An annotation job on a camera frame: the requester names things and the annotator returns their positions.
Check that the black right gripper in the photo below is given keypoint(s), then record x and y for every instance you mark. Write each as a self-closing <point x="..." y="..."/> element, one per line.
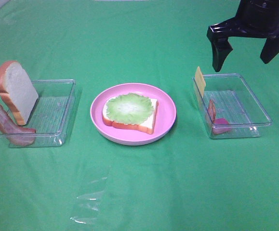
<point x="253" y="19"/>

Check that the bacon strip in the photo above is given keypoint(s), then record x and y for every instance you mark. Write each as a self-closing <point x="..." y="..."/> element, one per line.
<point x="7" y="126"/>
<point x="218" y="125"/>

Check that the bread slice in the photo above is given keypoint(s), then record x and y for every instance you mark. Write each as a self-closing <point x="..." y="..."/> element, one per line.
<point x="146" y="127"/>
<point x="17" y="91"/>

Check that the green lettuce leaf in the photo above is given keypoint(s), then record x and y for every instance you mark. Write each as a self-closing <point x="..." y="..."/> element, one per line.
<point x="129" y="108"/>

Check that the yellow cheese slice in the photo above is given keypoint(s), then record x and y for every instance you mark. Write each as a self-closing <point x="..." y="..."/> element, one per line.
<point x="200" y="81"/>

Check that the right clear plastic tray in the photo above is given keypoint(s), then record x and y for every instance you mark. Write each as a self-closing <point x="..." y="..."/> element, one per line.
<point x="235" y="101"/>

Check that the clear plastic tray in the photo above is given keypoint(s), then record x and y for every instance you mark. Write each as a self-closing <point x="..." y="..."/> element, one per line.
<point x="235" y="101"/>
<point x="52" y="116"/>

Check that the pink round plate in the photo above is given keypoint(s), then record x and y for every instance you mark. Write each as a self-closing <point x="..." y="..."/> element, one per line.
<point x="165" y="116"/>

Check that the green tablecloth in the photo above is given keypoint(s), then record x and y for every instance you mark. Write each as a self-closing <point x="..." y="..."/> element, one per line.
<point x="183" y="182"/>

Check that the left clear plastic tray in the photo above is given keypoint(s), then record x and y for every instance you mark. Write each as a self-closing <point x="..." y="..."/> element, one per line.
<point x="52" y="116"/>

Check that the clear tape patch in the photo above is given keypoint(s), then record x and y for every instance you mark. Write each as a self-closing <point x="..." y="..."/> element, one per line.
<point x="88" y="200"/>

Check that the leaning bread slice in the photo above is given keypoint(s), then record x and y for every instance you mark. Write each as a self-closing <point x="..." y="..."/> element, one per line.
<point x="17" y="91"/>

